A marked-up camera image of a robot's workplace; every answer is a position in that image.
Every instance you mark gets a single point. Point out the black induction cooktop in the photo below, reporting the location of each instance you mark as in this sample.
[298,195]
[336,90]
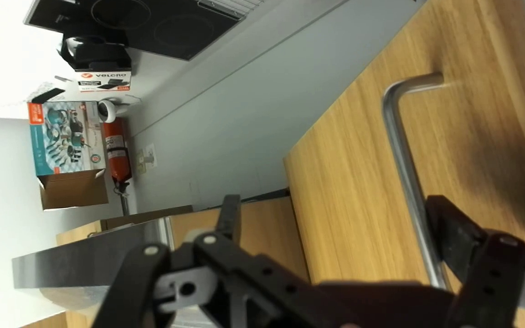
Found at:
[172,30]

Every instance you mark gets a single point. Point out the white wall outlet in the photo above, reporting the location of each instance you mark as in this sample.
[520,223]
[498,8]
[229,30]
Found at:
[148,159]

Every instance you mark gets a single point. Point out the steel range hood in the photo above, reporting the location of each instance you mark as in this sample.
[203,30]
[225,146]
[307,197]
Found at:
[81,261]

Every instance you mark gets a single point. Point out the red fire extinguisher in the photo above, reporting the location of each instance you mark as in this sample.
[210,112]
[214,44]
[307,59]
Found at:
[117,155]

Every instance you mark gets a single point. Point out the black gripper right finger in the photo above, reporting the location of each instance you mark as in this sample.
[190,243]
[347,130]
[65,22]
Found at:
[493,279]

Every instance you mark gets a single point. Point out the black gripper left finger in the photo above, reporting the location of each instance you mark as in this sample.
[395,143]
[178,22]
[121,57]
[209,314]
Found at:
[227,285]

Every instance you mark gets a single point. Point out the cookware print cardboard box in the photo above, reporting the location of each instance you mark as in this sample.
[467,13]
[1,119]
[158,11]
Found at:
[65,146]

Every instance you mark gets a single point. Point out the white round object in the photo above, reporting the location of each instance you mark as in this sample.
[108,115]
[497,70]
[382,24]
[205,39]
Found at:
[110,110]

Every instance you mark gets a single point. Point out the black pot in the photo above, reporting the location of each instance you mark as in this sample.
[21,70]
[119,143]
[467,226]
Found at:
[99,55]

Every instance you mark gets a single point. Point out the black white product box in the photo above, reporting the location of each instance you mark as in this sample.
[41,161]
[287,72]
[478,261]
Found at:
[105,79]

